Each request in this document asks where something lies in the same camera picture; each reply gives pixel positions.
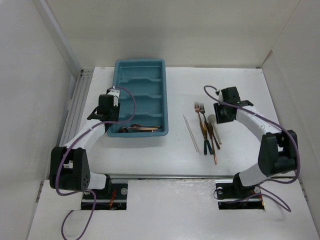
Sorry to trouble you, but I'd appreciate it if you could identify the white plastic spoon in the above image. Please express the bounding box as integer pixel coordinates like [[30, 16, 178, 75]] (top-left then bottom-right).
[[208, 114, 222, 145]]

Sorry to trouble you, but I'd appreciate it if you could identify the copper fork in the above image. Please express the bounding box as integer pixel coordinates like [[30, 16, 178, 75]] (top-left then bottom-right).
[[194, 102, 208, 139], [199, 103, 210, 134]]

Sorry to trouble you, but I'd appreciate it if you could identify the dark wooden spoon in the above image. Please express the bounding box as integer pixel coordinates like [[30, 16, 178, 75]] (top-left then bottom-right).
[[130, 124, 161, 129]]

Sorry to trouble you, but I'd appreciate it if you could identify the silver metal chopstick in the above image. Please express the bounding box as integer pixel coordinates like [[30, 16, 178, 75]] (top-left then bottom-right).
[[184, 114, 202, 156], [182, 114, 200, 154]]

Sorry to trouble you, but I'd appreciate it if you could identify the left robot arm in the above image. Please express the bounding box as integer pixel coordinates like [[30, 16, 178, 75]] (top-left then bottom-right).
[[49, 90, 120, 199]]

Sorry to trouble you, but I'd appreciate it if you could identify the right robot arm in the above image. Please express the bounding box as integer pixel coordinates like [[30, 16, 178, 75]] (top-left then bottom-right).
[[214, 86, 301, 197]]

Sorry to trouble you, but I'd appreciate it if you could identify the blue plastic cutlery tray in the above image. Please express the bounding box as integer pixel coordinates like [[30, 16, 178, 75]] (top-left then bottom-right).
[[107, 58, 169, 138]]

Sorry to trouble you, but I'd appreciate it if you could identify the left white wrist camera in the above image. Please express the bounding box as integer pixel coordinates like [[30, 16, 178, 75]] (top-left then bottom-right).
[[106, 86, 120, 107]]

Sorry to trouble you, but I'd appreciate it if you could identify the gold green-handled chopstick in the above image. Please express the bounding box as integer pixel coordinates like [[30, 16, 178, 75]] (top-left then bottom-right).
[[203, 124, 208, 156], [205, 122, 214, 155]]

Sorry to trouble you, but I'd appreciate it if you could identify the aluminium frame rail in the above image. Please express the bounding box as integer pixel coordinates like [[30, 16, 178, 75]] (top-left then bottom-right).
[[56, 68, 94, 147]]

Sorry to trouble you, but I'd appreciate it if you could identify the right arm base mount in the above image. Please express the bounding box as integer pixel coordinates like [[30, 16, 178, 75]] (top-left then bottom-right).
[[213, 181, 265, 210]]

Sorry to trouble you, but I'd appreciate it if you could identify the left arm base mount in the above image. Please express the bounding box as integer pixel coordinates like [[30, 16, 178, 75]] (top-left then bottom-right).
[[93, 176, 128, 211]]

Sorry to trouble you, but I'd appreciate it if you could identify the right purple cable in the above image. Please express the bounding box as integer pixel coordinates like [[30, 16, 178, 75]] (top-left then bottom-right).
[[203, 85, 300, 213]]

